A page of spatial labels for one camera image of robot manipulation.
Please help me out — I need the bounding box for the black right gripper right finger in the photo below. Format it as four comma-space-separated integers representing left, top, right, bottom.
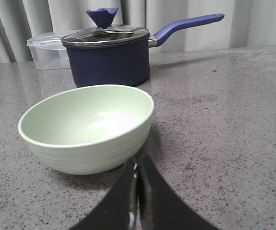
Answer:
137, 154, 217, 230

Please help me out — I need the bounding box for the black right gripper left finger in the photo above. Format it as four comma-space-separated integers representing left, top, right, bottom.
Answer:
71, 158, 138, 230

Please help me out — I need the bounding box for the light green bowl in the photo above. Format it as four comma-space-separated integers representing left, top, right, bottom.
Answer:
18, 84, 155, 175

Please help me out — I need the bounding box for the dark blue saucepan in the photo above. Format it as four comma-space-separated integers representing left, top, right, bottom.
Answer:
63, 13, 224, 87

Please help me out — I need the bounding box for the clear plastic food container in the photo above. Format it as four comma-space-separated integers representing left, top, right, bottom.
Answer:
26, 30, 77, 70

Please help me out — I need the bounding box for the glass pot lid blue knob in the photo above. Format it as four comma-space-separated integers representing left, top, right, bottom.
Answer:
61, 7, 149, 46

